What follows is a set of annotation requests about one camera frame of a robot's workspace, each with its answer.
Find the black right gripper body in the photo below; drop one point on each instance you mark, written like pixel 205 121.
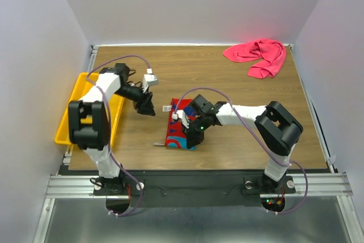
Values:
pixel 199 123

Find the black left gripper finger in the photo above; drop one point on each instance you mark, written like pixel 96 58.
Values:
pixel 148 99
pixel 146 109

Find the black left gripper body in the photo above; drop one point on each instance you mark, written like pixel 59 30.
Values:
pixel 133 93

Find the red and blue patterned towel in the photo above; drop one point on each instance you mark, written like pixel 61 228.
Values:
pixel 174 136

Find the pink towel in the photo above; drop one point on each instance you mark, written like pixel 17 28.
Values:
pixel 271 55

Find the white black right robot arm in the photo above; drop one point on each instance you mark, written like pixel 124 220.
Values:
pixel 272 126

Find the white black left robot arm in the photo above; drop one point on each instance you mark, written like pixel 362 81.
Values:
pixel 89 120

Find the white barcode towel label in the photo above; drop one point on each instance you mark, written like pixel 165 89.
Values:
pixel 167 108

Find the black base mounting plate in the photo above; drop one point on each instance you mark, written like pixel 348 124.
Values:
pixel 137 196

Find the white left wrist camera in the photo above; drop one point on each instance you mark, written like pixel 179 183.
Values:
pixel 149 79

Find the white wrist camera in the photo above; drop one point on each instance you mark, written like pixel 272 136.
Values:
pixel 180 115
pixel 149 79

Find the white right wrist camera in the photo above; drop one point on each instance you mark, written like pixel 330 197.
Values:
pixel 180 115

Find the aluminium front frame rail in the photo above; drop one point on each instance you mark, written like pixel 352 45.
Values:
pixel 221 182

